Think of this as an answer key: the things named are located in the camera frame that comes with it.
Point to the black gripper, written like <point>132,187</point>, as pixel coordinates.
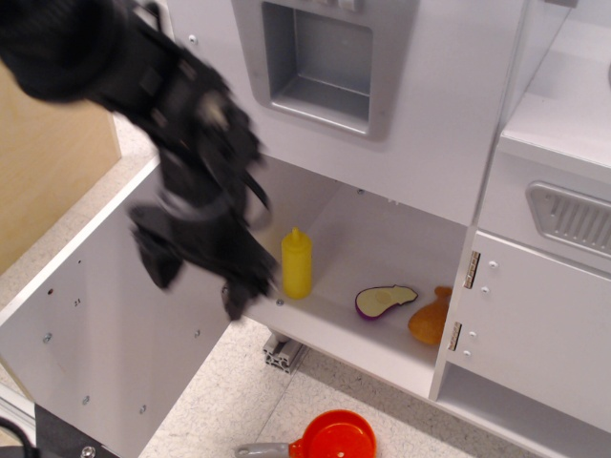
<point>214,238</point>

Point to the white low fridge door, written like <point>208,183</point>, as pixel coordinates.
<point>96,343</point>

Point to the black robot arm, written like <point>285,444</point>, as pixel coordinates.
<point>115,54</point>

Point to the white toy fridge cabinet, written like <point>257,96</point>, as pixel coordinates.
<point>387,212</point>

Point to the yellow mustard bottle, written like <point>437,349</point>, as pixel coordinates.
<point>296,251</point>

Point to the aluminium extrusion foot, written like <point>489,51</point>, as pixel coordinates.
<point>284,355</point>

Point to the toy eggplant half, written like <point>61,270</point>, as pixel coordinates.
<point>372,303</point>

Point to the light plywood board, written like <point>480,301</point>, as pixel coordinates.
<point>51,156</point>

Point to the orange toy chicken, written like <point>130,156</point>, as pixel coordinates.
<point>428,323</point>

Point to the grey ice dispenser panel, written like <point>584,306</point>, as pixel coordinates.
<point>338,63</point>

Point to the white toy oven cabinet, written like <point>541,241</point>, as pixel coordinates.
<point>557,131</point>

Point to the white lower cabinet door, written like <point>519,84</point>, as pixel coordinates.
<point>539,327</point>

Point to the grey vent panel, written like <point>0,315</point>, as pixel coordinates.
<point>570,217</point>

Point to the orange measuring cup grey handle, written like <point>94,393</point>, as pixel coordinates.
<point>335,433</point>

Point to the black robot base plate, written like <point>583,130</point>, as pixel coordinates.
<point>56,438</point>

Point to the aluminium frame rail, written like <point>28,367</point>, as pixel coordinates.
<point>18,409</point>

